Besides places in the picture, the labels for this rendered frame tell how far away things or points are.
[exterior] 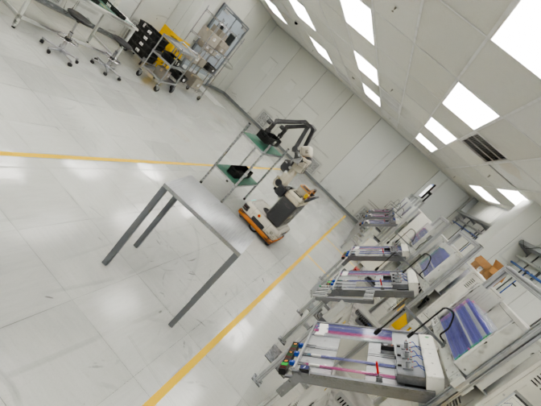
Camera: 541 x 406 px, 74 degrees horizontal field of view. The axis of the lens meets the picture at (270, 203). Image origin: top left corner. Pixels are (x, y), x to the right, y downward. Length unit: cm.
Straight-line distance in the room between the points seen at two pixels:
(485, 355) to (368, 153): 1044
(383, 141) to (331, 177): 201
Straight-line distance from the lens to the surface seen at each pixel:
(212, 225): 243
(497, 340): 199
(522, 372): 209
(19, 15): 604
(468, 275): 342
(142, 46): 868
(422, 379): 210
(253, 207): 501
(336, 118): 1231
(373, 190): 1208
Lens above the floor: 180
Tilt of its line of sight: 16 degrees down
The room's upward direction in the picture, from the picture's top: 43 degrees clockwise
